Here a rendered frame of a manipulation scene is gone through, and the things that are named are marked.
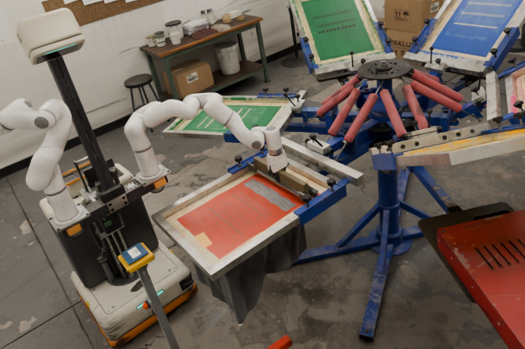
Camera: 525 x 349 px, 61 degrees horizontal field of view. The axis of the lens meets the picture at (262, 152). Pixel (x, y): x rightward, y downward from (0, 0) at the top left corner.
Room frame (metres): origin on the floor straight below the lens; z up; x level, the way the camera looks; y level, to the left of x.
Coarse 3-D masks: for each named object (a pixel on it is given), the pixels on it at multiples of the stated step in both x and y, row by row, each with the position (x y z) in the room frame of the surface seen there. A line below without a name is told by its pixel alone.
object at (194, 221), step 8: (256, 176) 2.05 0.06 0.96; (264, 176) 2.04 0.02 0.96; (240, 184) 2.01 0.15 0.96; (264, 184) 1.96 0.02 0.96; (272, 184) 1.95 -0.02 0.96; (224, 192) 1.96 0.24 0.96; (232, 192) 1.95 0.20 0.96; (248, 192) 1.92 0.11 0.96; (216, 200) 1.91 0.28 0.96; (256, 200) 1.84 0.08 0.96; (200, 208) 1.86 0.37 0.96; (184, 216) 1.82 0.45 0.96; (192, 216) 1.81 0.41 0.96; (200, 216) 1.80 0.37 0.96; (184, 224) 1.76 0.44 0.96; (192, 224) 1.75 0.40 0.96; (200, 224) 1.73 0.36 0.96; (208, 224) 1.72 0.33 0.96; (192, 232) 1.69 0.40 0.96; (200, 232) 1.67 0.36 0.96
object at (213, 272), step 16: (288, 160) 2.10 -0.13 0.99; (224, 176) 2.06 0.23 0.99; (320, 176) 1.88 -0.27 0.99; (208, 192) 1.98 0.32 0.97; (176, 208) 1.87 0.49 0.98; (160, 224) 1.75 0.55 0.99; (288, 224) 1.57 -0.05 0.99; (176, 240) 1.61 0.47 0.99; (256, 240) 1.50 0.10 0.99; (272, 240) 1.51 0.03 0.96; (192, 256) 1.48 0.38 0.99; (240, 256) 1.42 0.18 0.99; (208, 272) 1.36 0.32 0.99; (224, 272) 1.38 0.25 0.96
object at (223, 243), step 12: (288, 192) 1.85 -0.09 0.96; (264, 204) 1.79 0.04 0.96; (300, 204) 1.74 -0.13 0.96; (276, 216) 1.68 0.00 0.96; (216, 228) 1.68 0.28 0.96; (252, 228) 1.63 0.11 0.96; (264, 228) 1.61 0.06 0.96; (216, 240) 1.59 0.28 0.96; (228, 240) 1.57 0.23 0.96; (240, 240) 1.56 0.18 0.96; (216, 252) 1.51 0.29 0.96; (228, 252) 1.50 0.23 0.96
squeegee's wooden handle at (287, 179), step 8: (256, 160) 2.06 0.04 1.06; (264, 160) 2.03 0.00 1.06; (256, 168) 2.07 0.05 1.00; (264, 168) 2.00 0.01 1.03; (272, 176) 1.95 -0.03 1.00; (280, 176) 1.89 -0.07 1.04; (288, 176) 1.84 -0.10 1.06; (288, 184) 1.84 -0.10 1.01; (296, 184) 1.78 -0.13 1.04; (304, 184) 1.74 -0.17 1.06; (304, 192) 1.74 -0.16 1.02
